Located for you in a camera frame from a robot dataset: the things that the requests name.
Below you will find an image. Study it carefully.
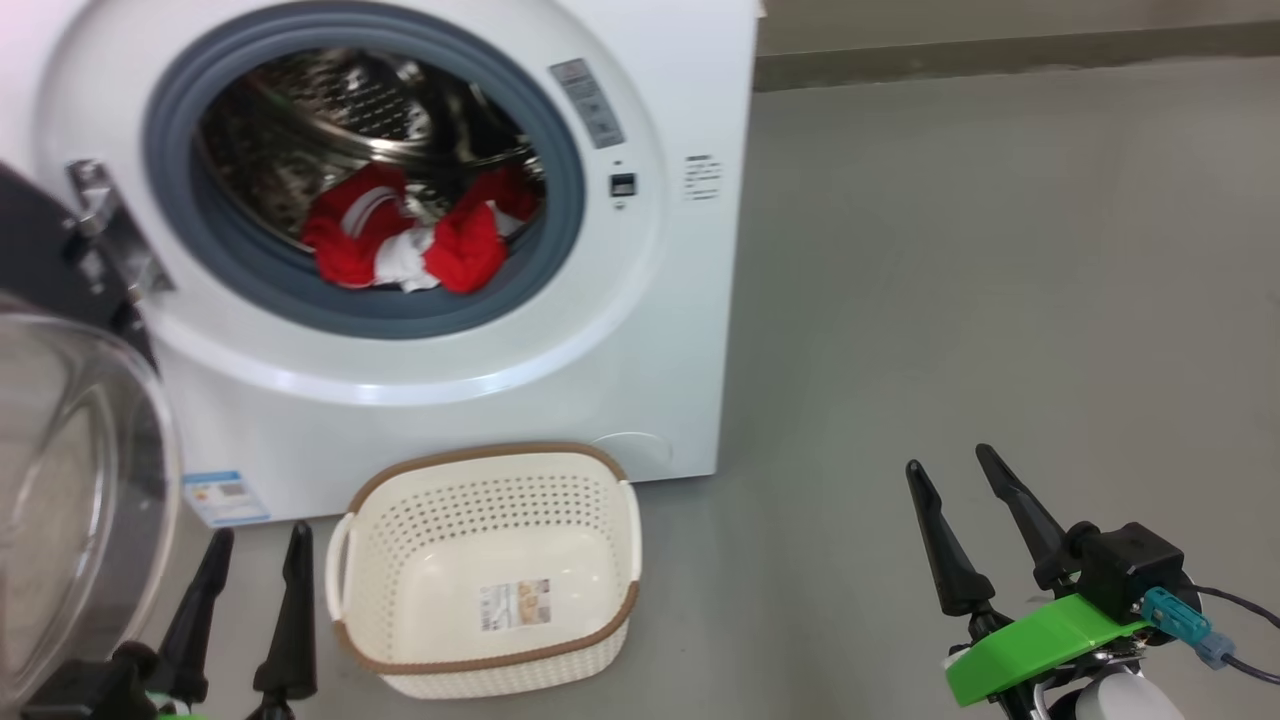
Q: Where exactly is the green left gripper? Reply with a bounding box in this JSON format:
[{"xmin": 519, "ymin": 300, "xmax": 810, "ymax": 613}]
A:
[{"xmin": 20, "ymin": 520, "xmax": 319, "ymax": 720}]

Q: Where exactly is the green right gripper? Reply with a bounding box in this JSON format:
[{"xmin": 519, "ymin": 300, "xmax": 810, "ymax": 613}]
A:
[{"xmin": 905, "ymin": 443, "xmax": 1151, "ymax": 720}]

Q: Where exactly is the round washing machine door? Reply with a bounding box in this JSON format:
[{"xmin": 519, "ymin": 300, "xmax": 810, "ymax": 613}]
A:
[{"xmin": 0, "ymin": 160, "xmax": 183, "ymax": 706}]

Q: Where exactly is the red and white jersey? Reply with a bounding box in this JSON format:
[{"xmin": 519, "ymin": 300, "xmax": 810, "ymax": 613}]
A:
[{"xmin": 300, "ymin": 163, "xmax": 543, "ymax": 296}]

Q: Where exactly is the cream perforated basket brown rim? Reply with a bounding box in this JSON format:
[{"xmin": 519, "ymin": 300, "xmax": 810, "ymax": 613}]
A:
[{"xmin": 325, "ymin": 442, "xmax": 642, "ymax": 699}]

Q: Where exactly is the white front-load washing machine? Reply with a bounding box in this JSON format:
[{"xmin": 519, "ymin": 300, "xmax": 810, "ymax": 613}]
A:
[{"xmin": 0, "ymin": 0, "xmax": 766, "ymax": 528}]

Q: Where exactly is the metal door hinge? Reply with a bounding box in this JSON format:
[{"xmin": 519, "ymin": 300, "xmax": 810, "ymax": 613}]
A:
[{"xmin": 65, "ymin": 158, "xmax": 176, "ymax": 301}]

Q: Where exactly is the blue energy label sticker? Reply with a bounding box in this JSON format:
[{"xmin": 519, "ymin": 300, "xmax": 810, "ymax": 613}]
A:
[{"xmin": 183, "ymin": 470, "xmax": 271, "ymax": 528}]

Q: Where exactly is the paper product label sticker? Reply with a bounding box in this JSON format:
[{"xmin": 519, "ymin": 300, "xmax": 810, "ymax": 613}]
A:
[{"xmin": 480, "ymin": 578, "xmax": 551, "ymax": 632}]

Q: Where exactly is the round white filter cover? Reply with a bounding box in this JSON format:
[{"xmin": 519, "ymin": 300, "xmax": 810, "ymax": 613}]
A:
[{"xmin": 590, "ymin": 431, "xmax": 673, "ymax": 471}]

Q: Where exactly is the grey warning sticker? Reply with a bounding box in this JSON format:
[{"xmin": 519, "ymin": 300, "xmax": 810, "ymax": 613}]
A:
[{"xmin": 549, "ymin": 58, "xmax": 626, "ymax": 149}]

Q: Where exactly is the teal cable connector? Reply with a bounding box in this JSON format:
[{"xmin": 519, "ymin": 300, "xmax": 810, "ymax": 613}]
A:
[{"xmin": 1140, "ymin": 587, "xmax": 1236, "ymax": 669}]

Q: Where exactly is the thin black cable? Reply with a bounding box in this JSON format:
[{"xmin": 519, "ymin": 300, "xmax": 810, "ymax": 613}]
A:
[{"xmin": 1190, "ymin": 585, "xmax": 1280, "ymax": 686}]

